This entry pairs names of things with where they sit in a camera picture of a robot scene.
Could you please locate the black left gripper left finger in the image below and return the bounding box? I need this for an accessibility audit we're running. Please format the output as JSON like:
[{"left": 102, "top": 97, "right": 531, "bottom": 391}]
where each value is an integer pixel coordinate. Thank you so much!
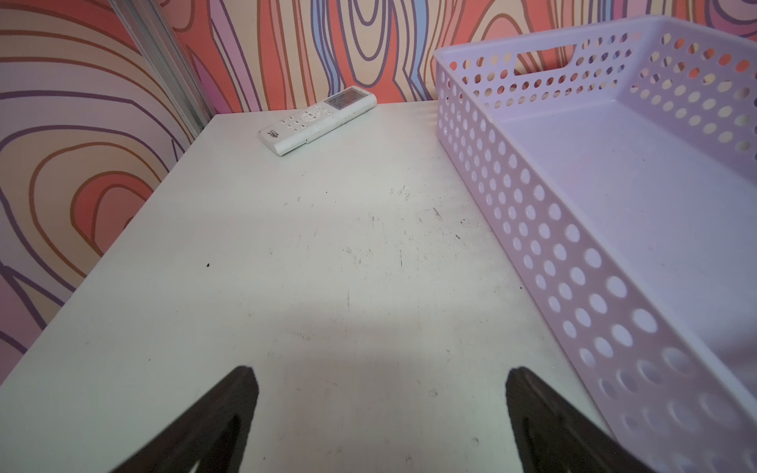
[{"left": 114, "top": 366, "right": 259, "bottom": 472}]

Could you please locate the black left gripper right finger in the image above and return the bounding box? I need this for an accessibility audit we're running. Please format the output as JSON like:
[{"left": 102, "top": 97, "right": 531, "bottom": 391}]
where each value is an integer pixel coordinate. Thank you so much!
[{"left": 505, "top": 367, "right": 651, "bottom": 473}]

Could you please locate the purple perforated plastic basket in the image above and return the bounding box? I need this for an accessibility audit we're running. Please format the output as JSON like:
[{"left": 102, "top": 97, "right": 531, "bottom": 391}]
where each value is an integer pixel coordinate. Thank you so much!
[{"left": 435, "top": 16, "right": 756, "bottom": 472}]

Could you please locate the white remote control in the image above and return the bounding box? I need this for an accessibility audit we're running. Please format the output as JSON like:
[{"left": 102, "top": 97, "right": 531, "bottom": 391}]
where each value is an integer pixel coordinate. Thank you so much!
[{"left": 258, "top": 86, "right": 378, "bottom": 157}]

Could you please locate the aluminium frame post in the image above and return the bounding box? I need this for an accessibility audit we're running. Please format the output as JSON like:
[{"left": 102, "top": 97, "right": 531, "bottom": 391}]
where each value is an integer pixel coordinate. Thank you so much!
[{"left": 108, "top": 0, "right": 214, "bottom": 138}]

